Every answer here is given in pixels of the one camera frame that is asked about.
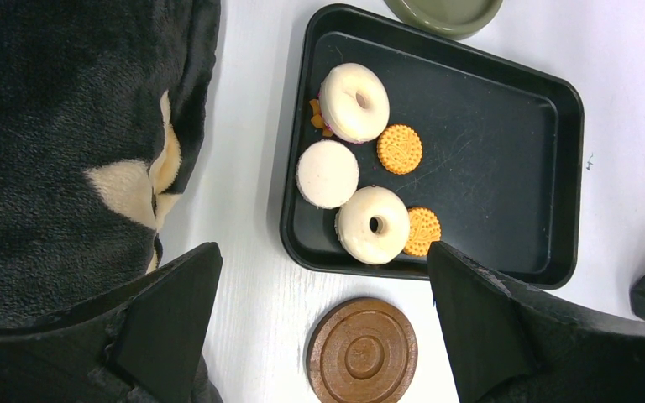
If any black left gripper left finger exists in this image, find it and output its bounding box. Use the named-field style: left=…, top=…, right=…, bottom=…
left=108, top=243, right=223, bottom=402

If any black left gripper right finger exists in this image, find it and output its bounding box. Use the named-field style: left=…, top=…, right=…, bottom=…
left=427, top=242, right=539, bottom=402

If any white glazed donut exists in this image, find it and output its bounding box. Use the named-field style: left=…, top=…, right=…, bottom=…
left=318, top=63, right=391, bottom=144
left=335, top=186, right=410, bottom=265

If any brown wooden coaster left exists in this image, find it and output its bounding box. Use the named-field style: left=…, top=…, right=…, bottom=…
left=306, top=297, right=418, bottom=403

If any round tan biscuit lower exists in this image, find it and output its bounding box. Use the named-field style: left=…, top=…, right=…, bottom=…
left=403, top=207, right=442, bottom=257

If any round tan biscuit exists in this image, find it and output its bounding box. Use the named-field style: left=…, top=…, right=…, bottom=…
left=376, top=124, right=423, bottom=175
left=403, top=207, right=442, bottom=257

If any black rectangular tray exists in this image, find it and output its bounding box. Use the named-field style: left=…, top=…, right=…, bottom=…
left=280, top=4, right=584, bottom=290

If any round tan biscuit upper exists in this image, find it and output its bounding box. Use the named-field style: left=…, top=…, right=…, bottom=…
left=376, top=124, right=423, bottom=175

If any white round cake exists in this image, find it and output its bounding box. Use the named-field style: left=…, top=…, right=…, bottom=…
left=296, top=140, right=359, bottom=209

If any black floral plush blanket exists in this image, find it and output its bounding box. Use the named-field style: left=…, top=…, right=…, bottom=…
left=0, top=0, right=223, bottom=403

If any small star cookie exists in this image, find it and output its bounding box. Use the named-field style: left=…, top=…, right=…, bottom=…
left=309, top=99, right=333, bottom=138

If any green three-tier serving stand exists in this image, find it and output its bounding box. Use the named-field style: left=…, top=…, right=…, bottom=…
left=385, top=0, right=503, bottom=40

